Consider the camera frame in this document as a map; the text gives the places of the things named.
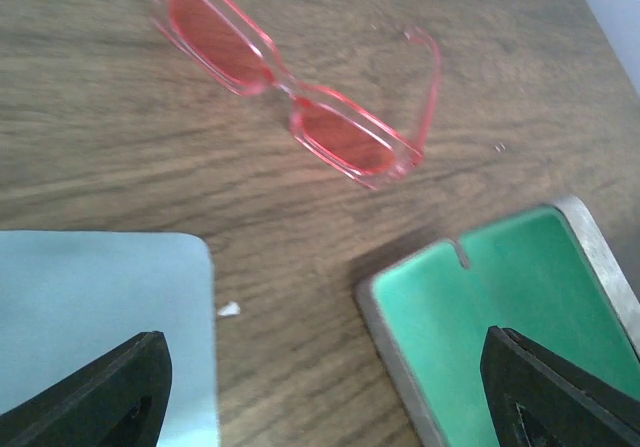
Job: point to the light blue cleaning cloth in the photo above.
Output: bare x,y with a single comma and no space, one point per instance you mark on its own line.
69,297

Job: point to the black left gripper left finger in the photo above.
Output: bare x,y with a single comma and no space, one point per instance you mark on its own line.
119,399

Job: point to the grey case green lining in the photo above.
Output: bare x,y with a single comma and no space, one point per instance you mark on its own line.
546,272

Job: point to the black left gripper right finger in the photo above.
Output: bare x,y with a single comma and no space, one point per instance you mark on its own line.
538,398

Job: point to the pink transparent sunglasses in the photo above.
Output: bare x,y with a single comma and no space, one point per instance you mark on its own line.
231,47

